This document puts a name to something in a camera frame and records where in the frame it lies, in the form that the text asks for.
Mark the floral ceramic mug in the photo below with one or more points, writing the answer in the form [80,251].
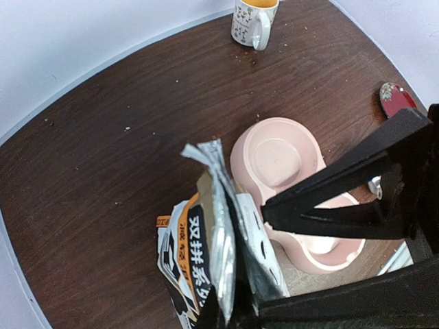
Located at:
[252,22]

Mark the pink double pet bowl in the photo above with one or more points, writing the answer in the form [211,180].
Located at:
[268,158]

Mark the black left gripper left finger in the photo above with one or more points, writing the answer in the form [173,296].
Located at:
[403,152]

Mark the red floral saucer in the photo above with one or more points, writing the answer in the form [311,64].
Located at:
[394,98]

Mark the brown pet food bag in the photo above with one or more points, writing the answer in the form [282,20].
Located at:
[214,252]

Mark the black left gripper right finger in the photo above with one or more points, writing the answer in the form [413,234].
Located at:
[405,298]

